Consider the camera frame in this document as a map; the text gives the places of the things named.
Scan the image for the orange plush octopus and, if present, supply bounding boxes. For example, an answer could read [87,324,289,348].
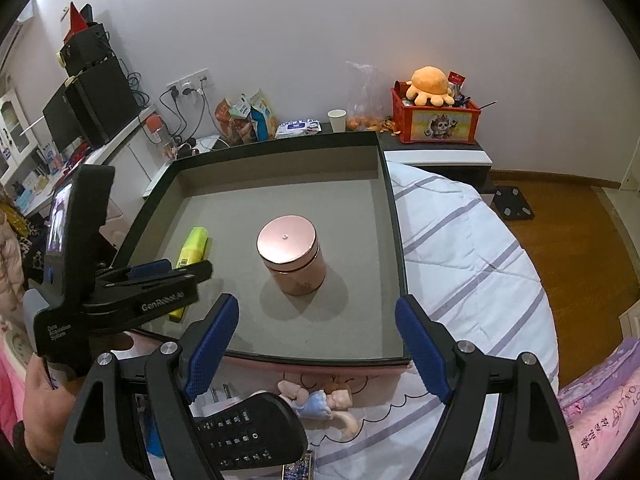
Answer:
[404,66,457,107]

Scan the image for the red snack bag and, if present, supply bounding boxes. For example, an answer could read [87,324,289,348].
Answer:
[215,97,251,145]

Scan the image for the white wall outlet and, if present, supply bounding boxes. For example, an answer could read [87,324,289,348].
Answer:
[166,71,215,98]

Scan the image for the pale padded cloth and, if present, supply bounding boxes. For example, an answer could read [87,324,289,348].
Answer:
[0,195,32,311]

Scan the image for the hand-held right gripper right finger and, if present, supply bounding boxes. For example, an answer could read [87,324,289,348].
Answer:
[394,294,581,480]

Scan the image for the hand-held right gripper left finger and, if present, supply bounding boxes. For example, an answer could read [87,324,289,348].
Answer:
[52,294,241,480]

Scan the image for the black monitor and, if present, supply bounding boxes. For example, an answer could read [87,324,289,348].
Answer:
[41,82,83,157]

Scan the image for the white side table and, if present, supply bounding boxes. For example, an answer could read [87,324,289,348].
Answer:
[142,135,231,198]

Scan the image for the black and white nightstand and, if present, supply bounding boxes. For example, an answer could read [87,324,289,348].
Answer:
[320,120,496,192]

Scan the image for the blue patterned small object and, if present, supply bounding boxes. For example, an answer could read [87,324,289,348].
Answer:
[282,452,316,480]

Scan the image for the blue snack bag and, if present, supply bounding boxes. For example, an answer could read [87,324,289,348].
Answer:
[236,89,278,142]

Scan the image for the pink blanket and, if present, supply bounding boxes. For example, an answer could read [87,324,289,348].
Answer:
[0,320,32,443]

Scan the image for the black bathroom scale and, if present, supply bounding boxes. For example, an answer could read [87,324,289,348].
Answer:
[492,185,535,221]

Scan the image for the white desk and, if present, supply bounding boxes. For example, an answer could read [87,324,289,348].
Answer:
[0,105,157,221]

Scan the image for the black plug cable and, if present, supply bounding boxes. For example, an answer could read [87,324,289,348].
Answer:
[159,85,187,147]

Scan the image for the pink box with green rim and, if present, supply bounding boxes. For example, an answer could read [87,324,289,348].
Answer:
[107,129,416,376]

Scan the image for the person's left hand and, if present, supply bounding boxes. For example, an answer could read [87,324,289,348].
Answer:
[22,355,91,466]

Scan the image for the yellow highlighter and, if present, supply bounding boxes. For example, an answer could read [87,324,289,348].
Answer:
[167,226,211,322]

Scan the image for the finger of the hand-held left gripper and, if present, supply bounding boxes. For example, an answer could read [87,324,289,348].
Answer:
[95,260,214,293]
[125,258,175,281]

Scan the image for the red storage crate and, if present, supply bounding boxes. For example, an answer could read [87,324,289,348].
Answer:
[391,81,483,146]

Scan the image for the small white charger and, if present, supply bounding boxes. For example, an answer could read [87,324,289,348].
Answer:
[202,384,237,416]

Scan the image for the pig figurine in blue dress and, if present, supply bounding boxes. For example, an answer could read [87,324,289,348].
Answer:
[277,379,361,441]

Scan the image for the black computer tower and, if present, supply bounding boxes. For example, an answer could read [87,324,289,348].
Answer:
[65,55,142,147]

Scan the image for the person's left forearm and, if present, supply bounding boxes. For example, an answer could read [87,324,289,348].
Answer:
[10,420,53,478]

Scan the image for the colourful small boxes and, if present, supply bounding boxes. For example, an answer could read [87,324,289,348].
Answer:
[15,140,93,198]

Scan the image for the white glass door cabinet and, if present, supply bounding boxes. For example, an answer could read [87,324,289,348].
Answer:
[0,87,38,181]

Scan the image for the black device with red pennant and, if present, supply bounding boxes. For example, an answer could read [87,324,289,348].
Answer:
[59,2,113,77]

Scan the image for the rose gold canister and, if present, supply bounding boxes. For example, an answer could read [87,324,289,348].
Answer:
[256,214,327,296]

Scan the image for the wet wipes pack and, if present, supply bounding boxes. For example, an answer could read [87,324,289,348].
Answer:
[275,119,322,140]

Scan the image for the plastic bag of oranges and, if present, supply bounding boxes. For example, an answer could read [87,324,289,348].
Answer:
[346,61,386,132]

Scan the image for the cream bed frame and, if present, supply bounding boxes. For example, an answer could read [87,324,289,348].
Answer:
[617,300,640,342]

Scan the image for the pink purple printed bedding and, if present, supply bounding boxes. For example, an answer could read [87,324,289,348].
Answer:
[557,340,640,480]

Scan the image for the black remote control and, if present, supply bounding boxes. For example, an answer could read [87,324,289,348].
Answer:
[192,392,309,480]

